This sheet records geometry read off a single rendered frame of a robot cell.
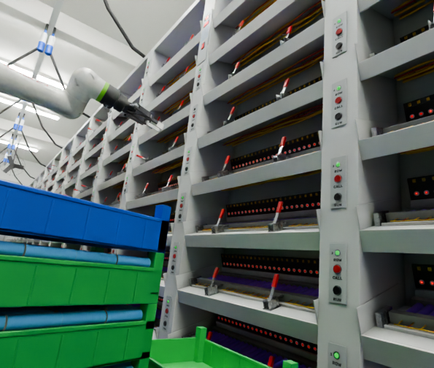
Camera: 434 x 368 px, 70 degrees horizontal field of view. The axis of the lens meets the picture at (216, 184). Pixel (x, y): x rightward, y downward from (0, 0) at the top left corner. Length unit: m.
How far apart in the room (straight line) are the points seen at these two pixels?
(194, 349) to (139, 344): 0.33
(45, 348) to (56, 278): 0.08
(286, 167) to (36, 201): 0.64
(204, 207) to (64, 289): 0.89
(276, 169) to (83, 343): 0.64
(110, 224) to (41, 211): 0.10
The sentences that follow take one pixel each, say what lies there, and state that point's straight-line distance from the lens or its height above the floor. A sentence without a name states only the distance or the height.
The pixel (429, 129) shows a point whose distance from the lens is 0.72.
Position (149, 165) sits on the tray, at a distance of 1.70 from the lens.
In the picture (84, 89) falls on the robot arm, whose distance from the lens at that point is 1.44.
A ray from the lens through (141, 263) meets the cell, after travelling 0.53.
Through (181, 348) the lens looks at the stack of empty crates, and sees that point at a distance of 0.84.
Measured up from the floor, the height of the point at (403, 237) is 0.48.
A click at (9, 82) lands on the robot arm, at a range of 1.41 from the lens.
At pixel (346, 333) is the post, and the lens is 0.73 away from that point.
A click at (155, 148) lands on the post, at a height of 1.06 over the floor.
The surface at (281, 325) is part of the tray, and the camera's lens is 0.84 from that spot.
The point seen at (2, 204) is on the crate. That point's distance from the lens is 0.42.
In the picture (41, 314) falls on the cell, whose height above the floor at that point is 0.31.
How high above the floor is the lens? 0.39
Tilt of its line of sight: 15 degrees up
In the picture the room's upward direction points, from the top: 6 degrees clockwise
